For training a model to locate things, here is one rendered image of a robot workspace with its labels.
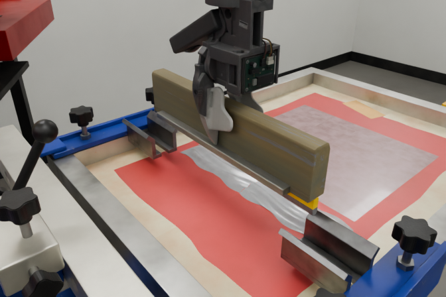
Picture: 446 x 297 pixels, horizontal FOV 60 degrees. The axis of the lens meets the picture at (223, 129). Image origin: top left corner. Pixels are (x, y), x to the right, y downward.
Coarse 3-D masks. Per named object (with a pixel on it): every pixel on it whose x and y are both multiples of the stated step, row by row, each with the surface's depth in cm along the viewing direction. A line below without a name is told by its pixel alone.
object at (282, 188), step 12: (168, 120) 65; (192, 132) 60; (204, 144) 58; (228, 156) 54; (240, 156) 54; (240, 168) 53; (252, 168) 51; (264, 180) 49; (276, 180) 49; (288, 192) 48
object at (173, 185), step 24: (312, 96) 105; (288, 120) 92; (312, 120) 92; (336, 120) 92; (360, 120) 92; (192, 144) 82; (120, 168) 73; (144, 168) 73; (168, 168) 73; (192, 168) 73; (144, 192) 66; (168, 192) 66; (192, 192) 66; (216, 192) 66; (168, 216) 61; (192, 216) 61
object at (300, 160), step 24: (168, 72) 66; (168, 96) 65; (192, 96) 59; (192, 120) 61; (240, 120) 52; (264, 120) 49; (240, 144) 53; (264, 144) 49; (288, 144) 46; (312, 144) 44; (264, 168) 51; (288, 168) 47; (312, 168) 44; (312, 192) 46
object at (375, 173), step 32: (384, 128) 88; (352, 160) 76; (384, 160) 76; (416, 160) 76; (352, 192) 66; (384, 192) 66; (416, 192) 66; (192, 224) 59; (224, 224) 59; (256, 224) 59; (352, 224) 59; (224, 256) 53; (256, 256) 53; (256, 288) 49; (288, 288) 49
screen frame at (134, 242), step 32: (256, 96) 99; (352, 96) 104; (384, 96) 97; (64, 160) 69; (96, 160) 75; (96, 192) 61; (96, 224) 59; (128, 224) 54; (128, 256) 51; (160, 256) 49; (160, 288) 45; (192, 288) 44
